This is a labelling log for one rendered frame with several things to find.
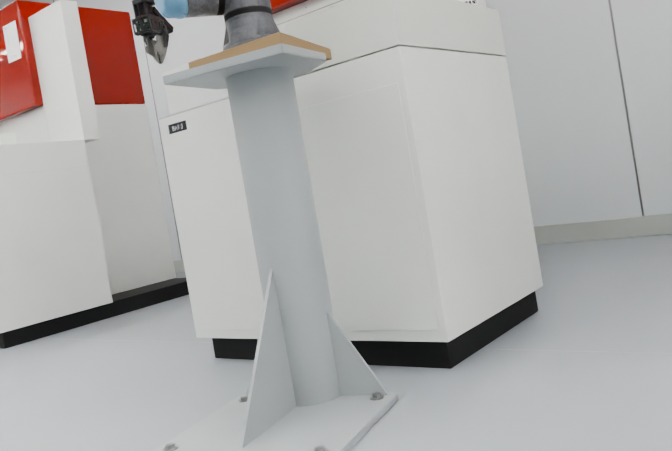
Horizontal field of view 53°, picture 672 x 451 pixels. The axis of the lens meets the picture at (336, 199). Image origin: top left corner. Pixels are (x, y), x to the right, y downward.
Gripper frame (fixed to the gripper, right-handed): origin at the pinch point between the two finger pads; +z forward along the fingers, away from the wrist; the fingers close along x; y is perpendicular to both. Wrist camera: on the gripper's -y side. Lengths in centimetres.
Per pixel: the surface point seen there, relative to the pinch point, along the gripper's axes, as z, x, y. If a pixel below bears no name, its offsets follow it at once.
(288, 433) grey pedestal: 100, 59, 76
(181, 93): 14.4, 11.0, 10.2
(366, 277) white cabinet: 78, 67, 31
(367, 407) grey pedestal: 101, 72, 63
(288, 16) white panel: -15, 28, -51
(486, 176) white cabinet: 59, 99, 3
